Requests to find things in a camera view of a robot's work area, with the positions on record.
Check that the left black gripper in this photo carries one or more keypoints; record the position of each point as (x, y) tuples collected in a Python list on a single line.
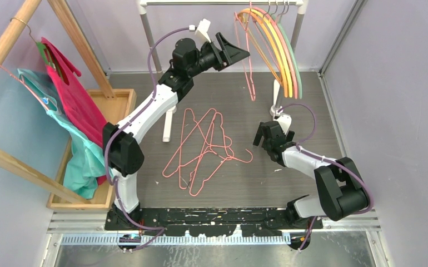
[(230, 54)]

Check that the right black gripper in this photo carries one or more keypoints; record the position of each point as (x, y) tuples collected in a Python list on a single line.
[(259, 134)]

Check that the orange plastic hanger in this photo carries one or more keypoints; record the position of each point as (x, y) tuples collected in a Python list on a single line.
[(276, 55)]

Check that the yellow plastic hanger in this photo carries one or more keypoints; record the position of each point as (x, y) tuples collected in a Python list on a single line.
[(282, 55)]

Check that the thick pink plastic hanger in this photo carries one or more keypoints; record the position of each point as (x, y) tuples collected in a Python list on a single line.
[(259, 17)]

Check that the mint green plastic hanger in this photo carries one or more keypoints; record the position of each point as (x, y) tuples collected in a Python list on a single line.
[(290, 79)]

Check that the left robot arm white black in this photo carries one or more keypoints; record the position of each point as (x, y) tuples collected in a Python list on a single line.
[(123, 156)]

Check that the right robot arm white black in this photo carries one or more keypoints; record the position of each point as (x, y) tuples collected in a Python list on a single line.
[(340, 189)]

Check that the metal clothes rack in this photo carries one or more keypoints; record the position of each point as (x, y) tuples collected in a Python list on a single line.
[(189, 61)]

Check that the red garment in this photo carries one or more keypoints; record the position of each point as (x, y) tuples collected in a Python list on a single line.
[(79, 107)]

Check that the teal garment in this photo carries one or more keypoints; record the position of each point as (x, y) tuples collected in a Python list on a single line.
[(86, 164)]

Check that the green hanger gold hook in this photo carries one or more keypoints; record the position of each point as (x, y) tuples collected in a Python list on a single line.
[(44, 51)]

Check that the pink hanger on wood rack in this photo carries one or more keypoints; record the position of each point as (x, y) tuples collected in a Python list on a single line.
[(43, 101)]

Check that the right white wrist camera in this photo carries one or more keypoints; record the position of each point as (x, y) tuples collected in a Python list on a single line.
[(285, 122)]

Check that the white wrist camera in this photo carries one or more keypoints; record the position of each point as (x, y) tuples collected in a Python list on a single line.
[(285, 122), (201, 30)]

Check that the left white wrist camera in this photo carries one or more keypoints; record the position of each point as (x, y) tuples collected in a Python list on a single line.
[(201, 30)]

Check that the aluminium frame rail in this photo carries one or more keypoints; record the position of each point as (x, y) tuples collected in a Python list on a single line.
[(88, 229)]

